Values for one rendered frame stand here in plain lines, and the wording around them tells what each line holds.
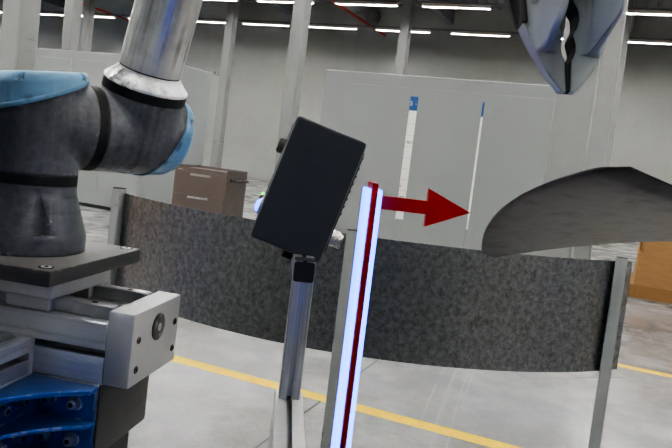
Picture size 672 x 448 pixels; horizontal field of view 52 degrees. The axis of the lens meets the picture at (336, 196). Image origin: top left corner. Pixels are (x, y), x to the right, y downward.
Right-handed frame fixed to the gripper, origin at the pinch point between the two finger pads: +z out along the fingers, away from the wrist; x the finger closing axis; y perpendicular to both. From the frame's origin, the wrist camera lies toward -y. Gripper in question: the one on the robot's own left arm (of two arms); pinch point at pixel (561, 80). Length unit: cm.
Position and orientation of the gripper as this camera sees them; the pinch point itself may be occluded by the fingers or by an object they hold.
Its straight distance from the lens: 50.4
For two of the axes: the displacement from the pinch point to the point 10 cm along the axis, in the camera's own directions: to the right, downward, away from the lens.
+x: 9.9, 1.0, 0.6
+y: 0.8, -2.4, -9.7
